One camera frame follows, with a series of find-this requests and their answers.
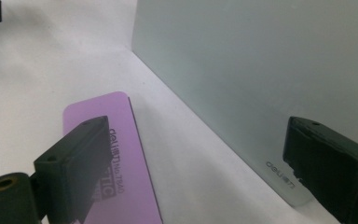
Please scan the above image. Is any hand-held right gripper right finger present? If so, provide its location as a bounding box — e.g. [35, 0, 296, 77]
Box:
[282, 116, 358, 224]

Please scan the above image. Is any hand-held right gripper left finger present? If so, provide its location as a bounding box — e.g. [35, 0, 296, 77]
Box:
[33, 115, 114, 224]

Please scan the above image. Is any purple whiteboard eraser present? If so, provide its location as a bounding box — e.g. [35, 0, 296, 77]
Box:
[62, 91, 164, 224]

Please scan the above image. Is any white glass whiteboard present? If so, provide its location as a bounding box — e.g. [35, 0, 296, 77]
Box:
[131, 0, 358, 208]

